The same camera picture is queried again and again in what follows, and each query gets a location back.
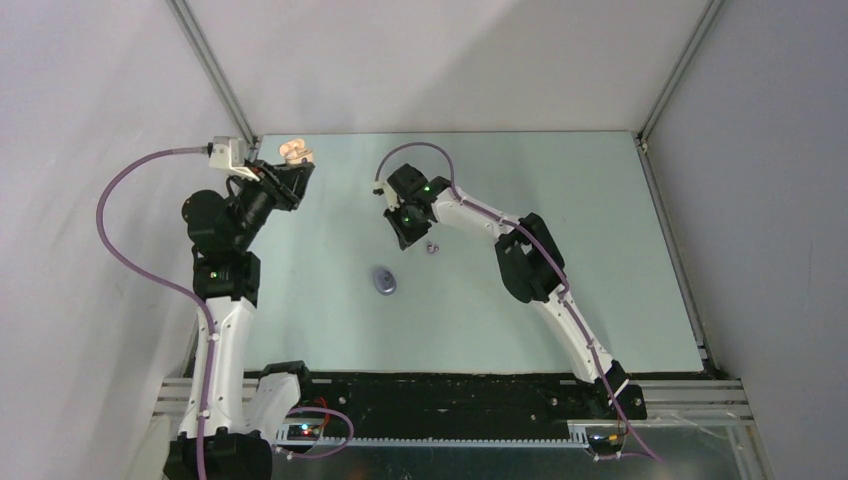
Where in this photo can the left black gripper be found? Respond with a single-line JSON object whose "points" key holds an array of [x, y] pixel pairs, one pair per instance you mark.
{"points": [[285, 183]]}

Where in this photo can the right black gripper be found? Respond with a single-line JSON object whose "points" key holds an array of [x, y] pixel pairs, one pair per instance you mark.
{"points": [[406, 237]]}

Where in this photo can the beige earbud charging case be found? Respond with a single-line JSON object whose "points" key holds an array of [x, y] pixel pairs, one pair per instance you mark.
{"points": [[295, 152]]}

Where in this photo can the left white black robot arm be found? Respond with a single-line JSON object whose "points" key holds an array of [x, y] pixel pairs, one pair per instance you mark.
{"points": [[221, 435]]}

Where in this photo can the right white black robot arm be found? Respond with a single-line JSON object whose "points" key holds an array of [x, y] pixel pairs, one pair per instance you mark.
{"points": [[531, 269]]}

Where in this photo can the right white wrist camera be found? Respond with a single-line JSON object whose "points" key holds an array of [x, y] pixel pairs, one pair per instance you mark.
{"points": [[383, 189]]}

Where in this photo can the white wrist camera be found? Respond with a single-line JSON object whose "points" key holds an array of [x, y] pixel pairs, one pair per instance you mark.
{"points": [[383, 189], [230, 154]]}

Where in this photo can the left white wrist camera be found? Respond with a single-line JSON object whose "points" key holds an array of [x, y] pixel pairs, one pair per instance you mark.
{"points": [[230, 154]]}

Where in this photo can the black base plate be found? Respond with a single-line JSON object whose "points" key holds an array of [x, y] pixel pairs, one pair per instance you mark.
{"points": [[451, 407]]}

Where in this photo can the left aluminium corner post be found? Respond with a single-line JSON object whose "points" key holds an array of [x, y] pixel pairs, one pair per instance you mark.
{"points": [[194, 34]]}

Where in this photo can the aluminium corner post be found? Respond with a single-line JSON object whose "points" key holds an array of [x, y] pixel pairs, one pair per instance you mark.
{"points": [[692, 46], [194, 34]]}

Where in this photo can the aluminium frame rail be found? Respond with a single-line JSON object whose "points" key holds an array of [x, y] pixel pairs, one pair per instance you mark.
{"points": [[702, 402]]}

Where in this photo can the right aluminium corner post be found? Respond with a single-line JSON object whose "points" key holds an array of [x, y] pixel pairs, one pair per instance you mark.
{"points": [[692, 46]]}

